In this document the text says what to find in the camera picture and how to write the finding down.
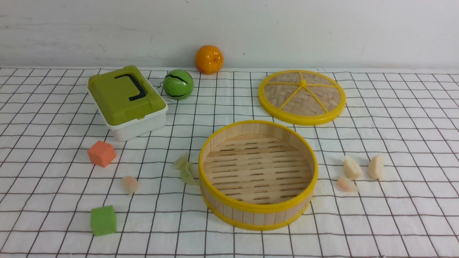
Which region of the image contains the green dumpling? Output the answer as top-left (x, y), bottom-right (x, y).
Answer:
top-left (172, 153), bottom-right (190, 171)
top-left (180, 161), bottom-right (199, 186)

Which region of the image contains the pink dumpling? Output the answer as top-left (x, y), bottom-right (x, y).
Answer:
top-left (122, 175), bottom-right (139, 196)
top-left (337, 175), bottom-right (359, 193)

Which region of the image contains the white dumpling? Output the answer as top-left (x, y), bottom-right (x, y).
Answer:
top-left (343, 156), bottom-right (364, 180)
top-left (368, 154), bottom-right (384, 180)

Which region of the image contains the bamboo steamer tray yellow rim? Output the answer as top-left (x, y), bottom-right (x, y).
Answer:
top-left (198, 120), bottom-right (318, 231)

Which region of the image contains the yellow woven steamer lid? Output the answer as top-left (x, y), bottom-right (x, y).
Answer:
top-left (258, 70), bottom-right (346, 126)

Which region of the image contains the green toy ball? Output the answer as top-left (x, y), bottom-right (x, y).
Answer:
top-left (163, 69), bottom-right (194, 100)

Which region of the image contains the orange toy fruit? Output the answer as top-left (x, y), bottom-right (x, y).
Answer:
top-left (195, 45), bottom-right (224, 75)

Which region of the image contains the green lidded white box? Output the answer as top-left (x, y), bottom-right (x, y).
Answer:
top-left (87, 65), bottom-right (168, 142)

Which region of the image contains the orange foam cube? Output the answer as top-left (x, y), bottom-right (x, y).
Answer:
top-left (87, 140), bottom-right (116, 168)

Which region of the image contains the green foam cube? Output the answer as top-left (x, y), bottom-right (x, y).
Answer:
top-left (90, 205), bottom-right (117, 237)

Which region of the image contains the white black grid tablecloth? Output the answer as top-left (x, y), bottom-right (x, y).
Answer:
top-left (0, 67), bottom-right (459, 258)

